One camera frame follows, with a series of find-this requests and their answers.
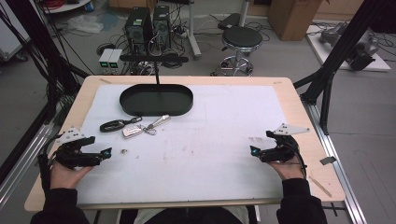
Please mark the black oval tray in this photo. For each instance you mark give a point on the black oval tray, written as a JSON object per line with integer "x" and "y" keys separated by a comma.
{"x": 155, "y": 100}

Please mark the white power supply unit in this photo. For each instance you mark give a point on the white power supply unit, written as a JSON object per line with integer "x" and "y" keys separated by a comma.
{"x": 105, "y": 58}
{"x": 114, "y": 59}

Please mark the black bar on stand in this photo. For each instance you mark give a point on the black bar on stand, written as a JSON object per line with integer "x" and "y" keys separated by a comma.
{"x": 154, "y": 58}

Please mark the brown cardboard box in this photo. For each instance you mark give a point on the brown cardboard box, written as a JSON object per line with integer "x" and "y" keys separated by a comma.
{"x": 292, "y": 18}

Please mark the small metal scrap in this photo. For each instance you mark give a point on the small metal scrap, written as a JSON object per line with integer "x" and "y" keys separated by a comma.
{"x": 124, "y": 151}

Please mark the black computer tower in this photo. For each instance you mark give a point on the black computer tower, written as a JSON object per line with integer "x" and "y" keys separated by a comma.
{"x": 138, "y": 29}
{"x": 162, "y": 26}

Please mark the black round stool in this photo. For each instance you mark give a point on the black round stool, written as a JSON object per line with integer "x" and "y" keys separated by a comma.
{"x": 241, "y": 38}

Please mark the clear plastic bag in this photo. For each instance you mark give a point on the clear plastic bag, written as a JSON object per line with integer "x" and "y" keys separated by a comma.
{"x": 84, "y": 24}

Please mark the grey tape piece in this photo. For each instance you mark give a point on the grey tape piece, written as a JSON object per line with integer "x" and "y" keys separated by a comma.
{"x": 328, "y": 160}

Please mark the silver car key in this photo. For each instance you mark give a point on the silver car key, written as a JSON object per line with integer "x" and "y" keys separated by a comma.
{"x": 132, "y": 131}

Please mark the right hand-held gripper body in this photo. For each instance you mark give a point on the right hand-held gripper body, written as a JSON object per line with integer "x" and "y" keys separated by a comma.
{"x": 280, "y": 151}

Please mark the white table mat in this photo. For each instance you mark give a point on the white table mat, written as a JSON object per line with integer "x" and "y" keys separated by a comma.
{"x": 193, "y": 161}

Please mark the person's left hand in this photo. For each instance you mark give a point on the person's left hand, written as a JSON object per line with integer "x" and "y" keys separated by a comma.
{"x": 65, "y": 176}

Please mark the white board with grey machine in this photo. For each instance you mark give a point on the white board with grey machine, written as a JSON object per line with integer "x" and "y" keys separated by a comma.
{"x": 351, "y": 43}

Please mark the thin wooden stick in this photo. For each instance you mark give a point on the thin wooden stick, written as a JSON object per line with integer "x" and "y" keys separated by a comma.
{"x": 320, "y": 186}

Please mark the black car key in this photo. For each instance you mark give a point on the black car key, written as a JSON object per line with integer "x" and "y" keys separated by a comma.
{"x": 111, "y": 125}

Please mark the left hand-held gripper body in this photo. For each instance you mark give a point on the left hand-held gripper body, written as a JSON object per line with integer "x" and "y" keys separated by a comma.
{"x": 73, "y": 157}

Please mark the black metal frame strut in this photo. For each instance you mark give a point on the black metal frame strut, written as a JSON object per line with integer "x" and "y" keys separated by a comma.
{"x": 46, "y": 43}
{"x": 339, "y": 53}

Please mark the person's right hand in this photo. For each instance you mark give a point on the person's right hand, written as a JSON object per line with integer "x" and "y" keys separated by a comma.
{"x": 289, "y": 170}

